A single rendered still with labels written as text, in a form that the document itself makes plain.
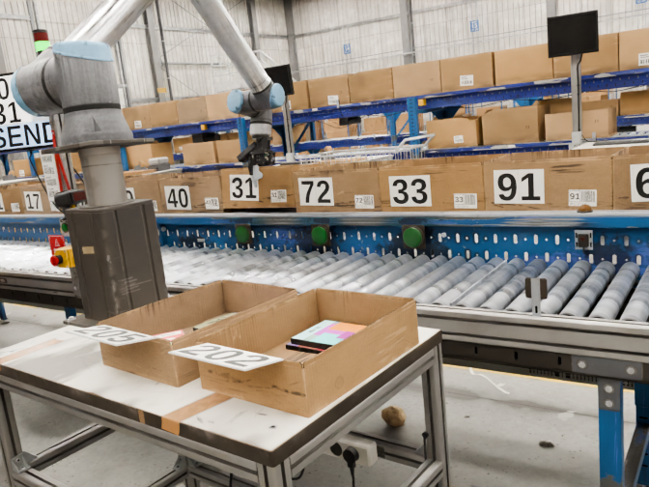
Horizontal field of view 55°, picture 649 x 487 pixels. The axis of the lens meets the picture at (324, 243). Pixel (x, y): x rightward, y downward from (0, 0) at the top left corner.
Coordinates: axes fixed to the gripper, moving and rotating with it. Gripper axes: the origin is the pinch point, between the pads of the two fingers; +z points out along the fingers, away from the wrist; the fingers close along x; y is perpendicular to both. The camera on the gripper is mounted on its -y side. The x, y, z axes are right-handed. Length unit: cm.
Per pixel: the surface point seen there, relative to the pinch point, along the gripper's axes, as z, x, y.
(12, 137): -15, -64, -72
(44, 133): -16, -59, -58
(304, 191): 3.5, 0.1, 25.2
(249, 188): 1.6, -0.1, -3.2
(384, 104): -136, 427, -174
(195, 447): 60, -121, 91
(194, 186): -0.1, -0.6, -35.2
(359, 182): 1, 0, 51
